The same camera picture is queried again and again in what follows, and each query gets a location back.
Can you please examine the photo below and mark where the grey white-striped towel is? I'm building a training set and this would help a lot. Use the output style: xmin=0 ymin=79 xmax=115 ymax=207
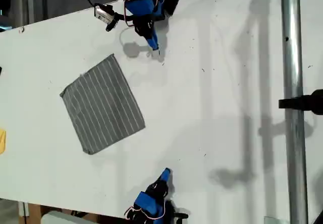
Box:
xmin=59 ymin=53 xmax=146 ymax=155

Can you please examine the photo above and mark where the wooden table leg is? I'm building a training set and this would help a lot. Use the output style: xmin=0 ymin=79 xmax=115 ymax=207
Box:
xmin=18 ymin=201 xmax=42 ymax=224

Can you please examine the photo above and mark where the yellow object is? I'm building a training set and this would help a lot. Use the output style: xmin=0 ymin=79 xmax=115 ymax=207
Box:
xmin=0 ymin=129 xmax=7 ymax=155

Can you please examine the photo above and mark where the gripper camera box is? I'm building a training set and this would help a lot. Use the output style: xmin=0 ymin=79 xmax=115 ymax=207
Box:
xmin=94 ymin=4 xmax=119 ymax=32

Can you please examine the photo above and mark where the steel post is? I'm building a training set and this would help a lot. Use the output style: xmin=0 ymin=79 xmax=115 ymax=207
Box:
xmin=280 ymin=0 xmax=309 ymax=224

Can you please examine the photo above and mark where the black post clamp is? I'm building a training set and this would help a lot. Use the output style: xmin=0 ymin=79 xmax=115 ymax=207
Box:
xmin=278 ymin=89 xmax=323 ymax=116

